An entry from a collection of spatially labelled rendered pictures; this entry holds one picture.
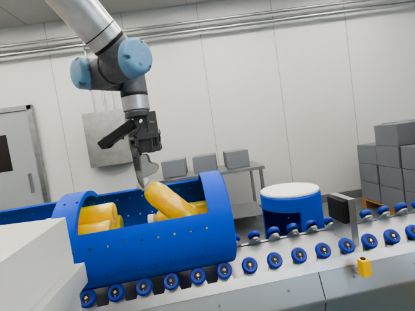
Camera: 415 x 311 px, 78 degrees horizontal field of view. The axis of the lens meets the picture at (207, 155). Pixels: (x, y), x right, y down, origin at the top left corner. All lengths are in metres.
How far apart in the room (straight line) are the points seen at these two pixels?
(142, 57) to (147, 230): 0.42
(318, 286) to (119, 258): 0.56
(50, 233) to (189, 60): 3.91
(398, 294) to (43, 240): 0.94
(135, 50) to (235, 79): 3.68
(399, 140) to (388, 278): 2.84
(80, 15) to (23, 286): 0.44
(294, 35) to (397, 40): 1.67
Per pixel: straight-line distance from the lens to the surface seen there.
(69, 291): 0.51
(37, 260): 0.46
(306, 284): 0.87
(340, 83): 4.76
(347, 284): 0.92
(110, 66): 0.60
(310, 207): 1.24
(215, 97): 4.12
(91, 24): 0.58
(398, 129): 3.70
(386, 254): 0.98
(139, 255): 0.73
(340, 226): 1.02
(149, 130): 0.74
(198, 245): 0.72
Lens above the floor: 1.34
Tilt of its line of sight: 4 degrees down
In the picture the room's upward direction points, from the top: 8 degrees counter-clockwise
